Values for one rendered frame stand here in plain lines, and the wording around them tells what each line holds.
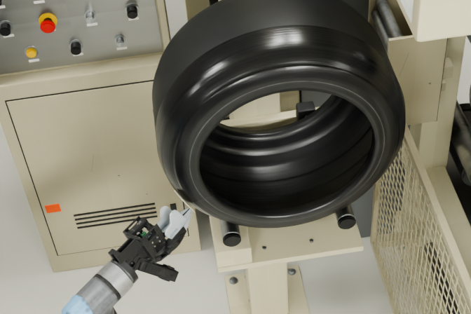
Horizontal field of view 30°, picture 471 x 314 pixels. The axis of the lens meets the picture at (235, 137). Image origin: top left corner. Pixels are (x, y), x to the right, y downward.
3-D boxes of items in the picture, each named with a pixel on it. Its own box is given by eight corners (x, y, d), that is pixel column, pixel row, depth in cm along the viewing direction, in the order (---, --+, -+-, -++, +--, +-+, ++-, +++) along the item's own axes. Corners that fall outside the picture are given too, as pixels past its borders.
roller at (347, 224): (322, 117, 232) (328, 127, 235) (307, 123, 232) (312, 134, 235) (353, 215, 207) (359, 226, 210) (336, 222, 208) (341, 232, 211)
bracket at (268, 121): (193, 150, 237) (190, 124, 230) (336, 130, 239) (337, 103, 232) (195, 159, 235) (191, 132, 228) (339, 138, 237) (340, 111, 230)
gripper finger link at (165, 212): (181, 194, 195) (153, 223, 191) (192, 212, 198) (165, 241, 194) (172, 191, 197) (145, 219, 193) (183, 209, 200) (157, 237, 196)
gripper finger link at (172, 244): (187, 228, 192) (160, 256, 188) (190, 233, 193) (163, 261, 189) (174, 222, 195) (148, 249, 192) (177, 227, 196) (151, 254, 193)
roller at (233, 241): (217, 148, 234) (203, 144, 232) (226, 137, 232) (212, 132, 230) (235, 249, 209) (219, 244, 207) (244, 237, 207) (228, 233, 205)
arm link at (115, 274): (126, 303, 185) (105, 291, 191) (141, 287, 187) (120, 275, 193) (109, 280, 181) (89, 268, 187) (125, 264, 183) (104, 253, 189)
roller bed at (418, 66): (364, 81, 245) (369, -6, 224) (415, 73, 246) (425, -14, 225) (383, 129, 231) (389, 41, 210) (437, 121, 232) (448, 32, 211)
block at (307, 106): (295, 115, 230) (295, 102, 227) (313, 113, 231) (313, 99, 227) (298, 125, 228) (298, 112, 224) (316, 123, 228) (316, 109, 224)
